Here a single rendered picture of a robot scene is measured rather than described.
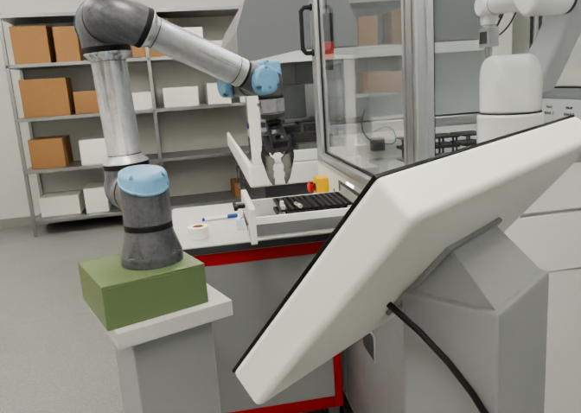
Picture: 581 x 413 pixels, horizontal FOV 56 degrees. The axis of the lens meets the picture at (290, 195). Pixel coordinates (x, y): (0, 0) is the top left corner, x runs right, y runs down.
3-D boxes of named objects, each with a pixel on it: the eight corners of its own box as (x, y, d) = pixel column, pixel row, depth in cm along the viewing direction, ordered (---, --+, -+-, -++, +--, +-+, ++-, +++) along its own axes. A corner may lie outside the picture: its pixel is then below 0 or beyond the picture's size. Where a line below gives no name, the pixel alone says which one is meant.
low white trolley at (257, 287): (188, 455, 192) (164, 250, 176) (190, 367, 252) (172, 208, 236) (347, 428, 200) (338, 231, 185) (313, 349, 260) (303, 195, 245)
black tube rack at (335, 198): (282, 231, 162) (280, 209, 160) (273, 217, 179) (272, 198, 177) (354, 223, 165) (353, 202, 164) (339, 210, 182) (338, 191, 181)
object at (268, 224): (257, 238, 156) (255, 218, 155) (248, 217, 181) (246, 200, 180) (389, 224, 162) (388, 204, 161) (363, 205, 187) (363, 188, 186)
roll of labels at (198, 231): (207, 233, 193) (206, 222, 192) (211, 238, 186) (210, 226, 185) (187, 236, 190) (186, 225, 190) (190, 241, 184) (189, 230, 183)
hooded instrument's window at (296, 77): (251, 164, 248) (242, 63, 238) (228, 132, 420) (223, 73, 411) (482, 143, 265) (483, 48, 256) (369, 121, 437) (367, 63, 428)
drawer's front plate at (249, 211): (252, 245, 155) (248, 208, 153) (243, 221, 183) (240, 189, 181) (258, 244, 155) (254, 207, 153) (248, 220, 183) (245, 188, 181)
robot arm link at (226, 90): (229, 68, 144) (265, 66, 149) (213, 71, 154) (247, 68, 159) (233, 98, 146) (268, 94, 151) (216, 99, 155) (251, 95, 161)
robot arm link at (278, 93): (246, 62, 159) (272, 60, 163) (251, 100, 161) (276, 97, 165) (259, 60, 152) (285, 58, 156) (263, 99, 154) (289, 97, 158)
